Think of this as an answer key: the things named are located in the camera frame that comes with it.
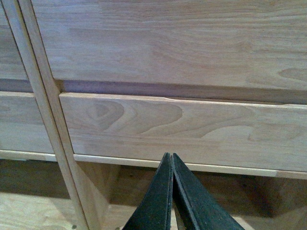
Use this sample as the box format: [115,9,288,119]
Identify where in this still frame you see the lower left wooden drawer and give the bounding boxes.
[0,91,53,153]

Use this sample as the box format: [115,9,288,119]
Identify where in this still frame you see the upper left wooden drawer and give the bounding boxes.
[0,5,28,80]

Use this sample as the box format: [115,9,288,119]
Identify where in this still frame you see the lower right wooden drawer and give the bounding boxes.
[59,93,307,172]

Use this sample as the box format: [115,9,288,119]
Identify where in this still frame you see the upper right wooden drawer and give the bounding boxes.
[32,0,307,91]

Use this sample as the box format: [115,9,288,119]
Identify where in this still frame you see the left wooden shelf unit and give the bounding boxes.
[0,0,88,230]

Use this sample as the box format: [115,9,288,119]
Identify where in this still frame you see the right wooden shelf unit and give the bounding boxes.
[18,0,307,230]

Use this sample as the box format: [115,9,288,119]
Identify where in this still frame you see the wooden drawer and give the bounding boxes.
[59,93,307,172]
[0,91,53,153]
[32,0,307,91]
[0,5,28,80]

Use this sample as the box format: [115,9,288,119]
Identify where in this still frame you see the wooden shelf unit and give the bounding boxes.
[18,0,307,230]
[0,0,88,230]

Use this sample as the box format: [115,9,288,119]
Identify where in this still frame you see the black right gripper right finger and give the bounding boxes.
[172,153,243,230]

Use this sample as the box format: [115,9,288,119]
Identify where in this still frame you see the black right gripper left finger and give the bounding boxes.
[123,153,173,230]

